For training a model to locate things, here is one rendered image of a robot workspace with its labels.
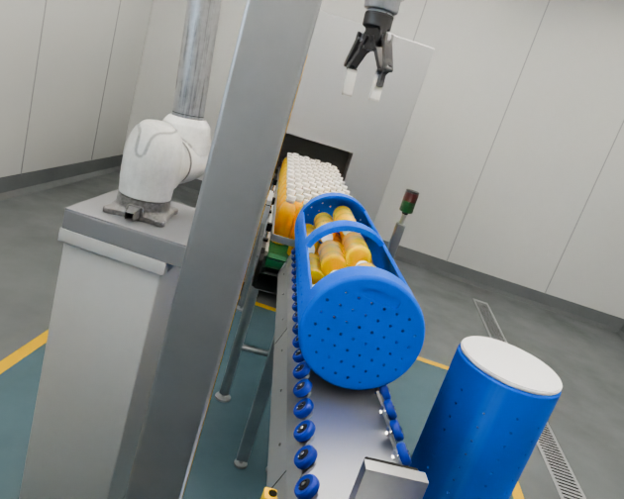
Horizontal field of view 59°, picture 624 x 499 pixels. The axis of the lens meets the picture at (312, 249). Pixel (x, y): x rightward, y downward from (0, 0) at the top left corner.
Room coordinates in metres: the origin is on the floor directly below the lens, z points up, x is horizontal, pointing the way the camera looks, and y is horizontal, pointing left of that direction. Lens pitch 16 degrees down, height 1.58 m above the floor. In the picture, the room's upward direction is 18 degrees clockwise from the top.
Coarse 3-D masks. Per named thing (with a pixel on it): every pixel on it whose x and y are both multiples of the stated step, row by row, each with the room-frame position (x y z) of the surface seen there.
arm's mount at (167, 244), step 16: (112, 192) 1.68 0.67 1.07; (80, 208) 1.46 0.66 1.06; (96, 208) 1.50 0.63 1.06; (192, 208) 1.76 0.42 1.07; (64, 224) 1.43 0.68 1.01; (80, 224) 1.43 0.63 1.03; (96, 224) 1.42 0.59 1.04; (112, 224) 1.42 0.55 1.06; (128, 224) 1.44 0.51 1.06; (144, 224) 1.48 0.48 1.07; (176, 224) 1.56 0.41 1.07; (112, 240) 1.42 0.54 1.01; (128, 240) 1.42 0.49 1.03; (144, 240) 1.42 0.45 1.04; (160, 240) 1.42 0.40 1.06; (176, 240) 1.43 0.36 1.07; (160, 256) 1.41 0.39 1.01; (176, 256) 1.41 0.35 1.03
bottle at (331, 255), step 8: (328, 240) 1.60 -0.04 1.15; (320, 248) 1.57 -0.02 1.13; (328, 248) 1.52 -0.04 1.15; (336, 248) 1.52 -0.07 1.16; (320, 256) 1.50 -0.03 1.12; (328, 256) 1.45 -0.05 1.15; (336, 256) 1.45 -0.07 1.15; (344, 256) 1.50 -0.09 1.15; (320, 264) 1.47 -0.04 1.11; (328, 264) 1.45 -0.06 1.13; (336, 264) 1.45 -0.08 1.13; (344, 264) 1.45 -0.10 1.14; (328, 272) 1.45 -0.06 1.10
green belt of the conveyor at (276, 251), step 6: (270, 246) 2.18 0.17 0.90; (276, 246) 2.21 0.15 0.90; (282, 246) 2.23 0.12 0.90; (270, 252) 2.09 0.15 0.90; (276, 252) 2.11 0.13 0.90; (282, 252) 2.14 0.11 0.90; (276, 258) 2.07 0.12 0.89; (282, 258) 2.08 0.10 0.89; (264, 264) 2.08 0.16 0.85; (270, 264) 2.06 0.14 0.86; (276, 264) 2.07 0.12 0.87; (282, 264) 2.07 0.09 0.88
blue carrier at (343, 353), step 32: (352, 224) 1.55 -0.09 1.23; (384, 256) 1.64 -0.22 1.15; (320, 288) 1.13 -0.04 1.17; (352, 288) 1.12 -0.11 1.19; (384, 288) 1.13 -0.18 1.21; (320, 320) 1.11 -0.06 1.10; (352, 320) 1.12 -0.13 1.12; (384, 320) 1.13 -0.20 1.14; (416, 320) 1.14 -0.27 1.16; (320, 352) 1.12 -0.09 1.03; (352, 352) 1.13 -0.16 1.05; (384, 352) 1.14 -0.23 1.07; (416, 352) 1.15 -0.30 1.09; (352, 384) 1.13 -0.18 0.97; (384, 384) 1.14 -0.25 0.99
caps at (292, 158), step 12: (288, 156) 3.39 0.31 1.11; (300, 156) 3.53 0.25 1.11; (288, 168) 3.01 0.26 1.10; (300, 168) 3.15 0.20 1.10; (312, 168) 3.28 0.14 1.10; (324, 168) 3.42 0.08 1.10; (336, 168) 3.56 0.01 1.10; (288, 180) 2.63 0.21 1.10; (300, 180) 2.70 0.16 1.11; (312, 180) 2.83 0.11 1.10; (324, 180) 2.97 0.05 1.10; (336, 180) 3.11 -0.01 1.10; (288, 192) 2.37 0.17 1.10; (300, 192) 2.44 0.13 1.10; (312, 192) 2.47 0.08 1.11; (324, 192) 2.60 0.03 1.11; (348, 192) 2.80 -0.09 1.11
